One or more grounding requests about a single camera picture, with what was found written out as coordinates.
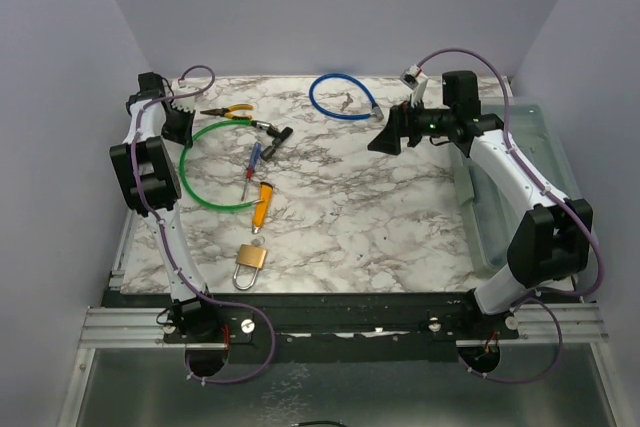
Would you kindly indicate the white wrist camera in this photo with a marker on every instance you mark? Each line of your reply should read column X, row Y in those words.
column 184, row 96
column 410, row 78

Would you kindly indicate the brass padlock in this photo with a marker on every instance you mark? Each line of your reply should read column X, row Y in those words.
column 249, row 262

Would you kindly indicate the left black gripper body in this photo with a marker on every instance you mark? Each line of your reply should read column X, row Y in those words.
column 177, row 125

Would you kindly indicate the yellow handled pliers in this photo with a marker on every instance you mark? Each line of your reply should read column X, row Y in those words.
column 233, row 112

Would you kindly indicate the green cable lock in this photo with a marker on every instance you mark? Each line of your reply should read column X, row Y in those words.
column 212, row 170

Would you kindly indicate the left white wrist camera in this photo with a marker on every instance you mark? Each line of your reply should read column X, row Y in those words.
column 184, row 96

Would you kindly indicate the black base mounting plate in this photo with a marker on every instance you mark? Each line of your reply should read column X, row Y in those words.
column 331, row 328

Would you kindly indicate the black T-shaped tool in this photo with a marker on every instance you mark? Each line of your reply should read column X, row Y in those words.
column 278, row 138

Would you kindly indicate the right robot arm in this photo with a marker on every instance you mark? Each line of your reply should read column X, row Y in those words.
column 551, row 241

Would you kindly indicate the blue cable lock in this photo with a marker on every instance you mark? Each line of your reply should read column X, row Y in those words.
column 329, row 102

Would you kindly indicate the orange utility knife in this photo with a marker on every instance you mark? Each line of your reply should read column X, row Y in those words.
column 262, row 206

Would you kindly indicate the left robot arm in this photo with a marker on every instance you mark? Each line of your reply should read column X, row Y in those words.
column 150, row 187

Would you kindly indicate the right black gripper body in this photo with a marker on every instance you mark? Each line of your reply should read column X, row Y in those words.
column 421, row 122

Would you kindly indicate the clear plastic bin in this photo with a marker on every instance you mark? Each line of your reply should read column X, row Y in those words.
column 494, row 192

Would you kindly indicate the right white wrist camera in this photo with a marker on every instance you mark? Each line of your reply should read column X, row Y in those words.
column 410, row 78

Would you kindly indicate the blue red screwdriver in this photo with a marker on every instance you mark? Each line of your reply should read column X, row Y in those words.
column 251, row 166

